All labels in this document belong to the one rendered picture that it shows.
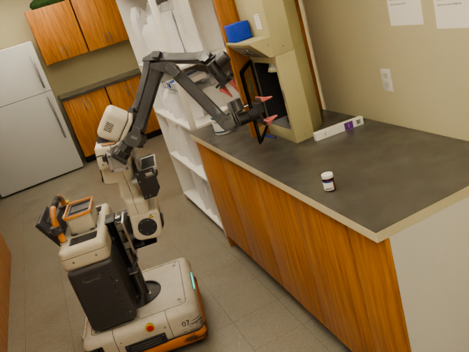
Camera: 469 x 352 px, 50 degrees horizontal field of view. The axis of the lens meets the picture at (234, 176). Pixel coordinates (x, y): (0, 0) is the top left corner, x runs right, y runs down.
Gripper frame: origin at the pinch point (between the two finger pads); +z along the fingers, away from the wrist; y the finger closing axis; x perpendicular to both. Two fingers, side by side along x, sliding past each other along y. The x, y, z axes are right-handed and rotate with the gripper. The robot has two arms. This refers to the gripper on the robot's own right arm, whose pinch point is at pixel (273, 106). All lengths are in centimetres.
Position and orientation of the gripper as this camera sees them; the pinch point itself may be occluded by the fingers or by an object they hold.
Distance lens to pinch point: 249.3
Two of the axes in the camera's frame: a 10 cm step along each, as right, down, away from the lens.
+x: -3.8, -2.3, 8.9
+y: -2.8, -8.9, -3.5
